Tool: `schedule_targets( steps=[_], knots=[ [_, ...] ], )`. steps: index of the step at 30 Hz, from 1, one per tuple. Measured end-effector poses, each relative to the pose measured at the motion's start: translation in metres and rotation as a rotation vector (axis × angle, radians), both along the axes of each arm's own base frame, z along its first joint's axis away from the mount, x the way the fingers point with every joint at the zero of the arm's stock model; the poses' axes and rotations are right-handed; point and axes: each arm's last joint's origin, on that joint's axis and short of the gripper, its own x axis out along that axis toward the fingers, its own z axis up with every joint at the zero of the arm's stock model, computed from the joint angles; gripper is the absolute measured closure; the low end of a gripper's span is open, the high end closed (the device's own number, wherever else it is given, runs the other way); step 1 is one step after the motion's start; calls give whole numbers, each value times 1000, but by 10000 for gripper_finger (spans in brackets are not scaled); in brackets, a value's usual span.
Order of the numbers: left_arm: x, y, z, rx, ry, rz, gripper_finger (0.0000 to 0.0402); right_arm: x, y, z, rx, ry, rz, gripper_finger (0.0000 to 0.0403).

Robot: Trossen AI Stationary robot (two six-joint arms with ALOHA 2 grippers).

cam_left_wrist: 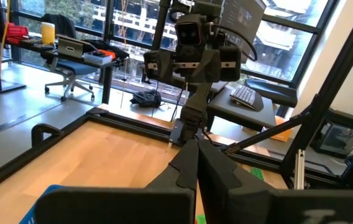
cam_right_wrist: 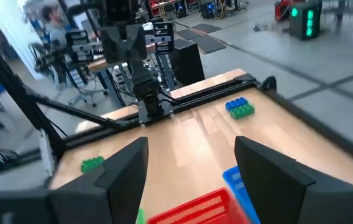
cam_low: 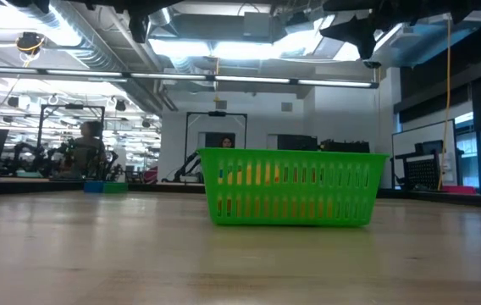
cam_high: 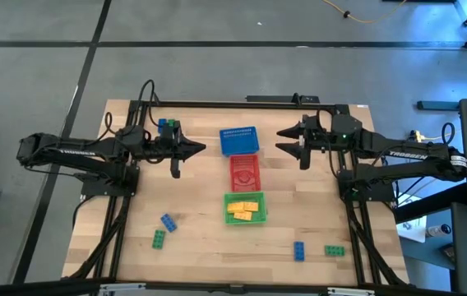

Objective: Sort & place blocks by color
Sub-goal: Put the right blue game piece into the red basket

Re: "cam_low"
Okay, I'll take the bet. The large silver air duct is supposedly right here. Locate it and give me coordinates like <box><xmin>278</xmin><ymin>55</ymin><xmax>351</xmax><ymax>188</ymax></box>
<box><xmin>307</xmin><ymin>8</ymin><xmax>481</xmax><ymax>69</ymax></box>

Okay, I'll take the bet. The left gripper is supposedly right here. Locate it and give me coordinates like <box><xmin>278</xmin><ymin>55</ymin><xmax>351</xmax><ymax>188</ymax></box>
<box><xmin>115</xmin><ymin>0</ymin><xmax>182</xmax><ymax>43</ymax></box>

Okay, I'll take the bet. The white board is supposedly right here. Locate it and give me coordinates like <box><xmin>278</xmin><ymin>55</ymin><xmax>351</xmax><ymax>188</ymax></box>
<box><xmin>391</xmin><ymin>119</ymin><xmax>457</xmax><ymax>190</ymax></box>

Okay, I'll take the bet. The red bin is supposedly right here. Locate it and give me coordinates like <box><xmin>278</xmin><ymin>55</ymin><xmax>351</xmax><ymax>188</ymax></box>
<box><xmin>142</xmin><ymin>166</ymin><xmax>160</xmax><ymax>184</ymax></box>

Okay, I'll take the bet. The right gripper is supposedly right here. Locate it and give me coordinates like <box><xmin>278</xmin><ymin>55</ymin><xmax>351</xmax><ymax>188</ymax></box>
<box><xmin>319</xmin><ymin>0</ymin><xmax>394</xmax><ymax>60</ymax></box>

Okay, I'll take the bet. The blue toy brick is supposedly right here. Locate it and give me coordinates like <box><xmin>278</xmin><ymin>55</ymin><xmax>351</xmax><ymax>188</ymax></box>
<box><xmin>83</xmin><ymin>181</ymin><xmax>106</xmax><ymax>194</ymax></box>

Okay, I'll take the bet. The green plastic basket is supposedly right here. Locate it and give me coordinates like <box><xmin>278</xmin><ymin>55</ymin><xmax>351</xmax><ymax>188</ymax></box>
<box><xmin>196</xmin><ymin>147</ymin><xmax>390</xmax><ymax>228</ymax></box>

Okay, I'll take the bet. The yellow toy brick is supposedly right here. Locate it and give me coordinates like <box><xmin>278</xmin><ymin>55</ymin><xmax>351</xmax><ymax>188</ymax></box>
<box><xmin>226</xmin><ymin>163</ymin><xmax>280</xmax><ymax>186</ymax></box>

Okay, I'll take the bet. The yellow hanging cable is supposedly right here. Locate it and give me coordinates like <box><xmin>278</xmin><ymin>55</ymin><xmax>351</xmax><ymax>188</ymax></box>
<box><xmin>436</xmin><ymin>19</ymin><xmax>454</xmax><ymax>191</ymax></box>

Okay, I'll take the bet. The black perforated cart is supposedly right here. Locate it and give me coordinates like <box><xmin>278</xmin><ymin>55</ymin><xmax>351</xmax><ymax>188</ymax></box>
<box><xmin>394</xmin><ymin>139</ymin><xmax>445</xmax><ymax>191</ymax></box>

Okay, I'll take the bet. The black equipment case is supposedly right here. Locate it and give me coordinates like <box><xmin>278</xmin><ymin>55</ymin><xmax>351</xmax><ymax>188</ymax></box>
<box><xmin>319</xmin><ymin>139</ymin><xmax>371</xmax><ymax>153</ymax></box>

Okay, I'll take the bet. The green toy brick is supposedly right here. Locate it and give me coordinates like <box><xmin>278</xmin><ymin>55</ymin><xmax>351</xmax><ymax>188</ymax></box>
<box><xmin>103</xmin><ymin>181</ymin><xmax>130</xmax><ymax>195</ymax></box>

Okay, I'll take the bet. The long linear ceiling light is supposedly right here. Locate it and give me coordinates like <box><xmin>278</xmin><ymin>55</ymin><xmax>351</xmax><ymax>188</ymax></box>
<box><xmin>0</xmin><ymin>64</ymin><xmax>380</xmax><ymax>90</ymax></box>

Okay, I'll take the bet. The black yellow ceiling cable reel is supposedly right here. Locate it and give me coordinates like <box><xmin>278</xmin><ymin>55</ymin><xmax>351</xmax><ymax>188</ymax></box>
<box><xmin>14</xmin><ymin>31</ymin><xmax>47</xmax><ymax>56</ymax></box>

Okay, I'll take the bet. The pink tray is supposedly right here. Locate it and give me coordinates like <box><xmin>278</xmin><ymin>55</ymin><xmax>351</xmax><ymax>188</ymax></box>
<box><xmin>440</xmin><ymin>185</ymin><xmax>478</xmax><ymax>196</ymax></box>

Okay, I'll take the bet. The black flat screen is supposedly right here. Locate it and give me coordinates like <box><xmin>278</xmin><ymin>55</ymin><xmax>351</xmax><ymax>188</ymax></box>
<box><xmin>277</xmin><ymin>134</ymin><xmax>318</xmax><ymax>150</ymax></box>

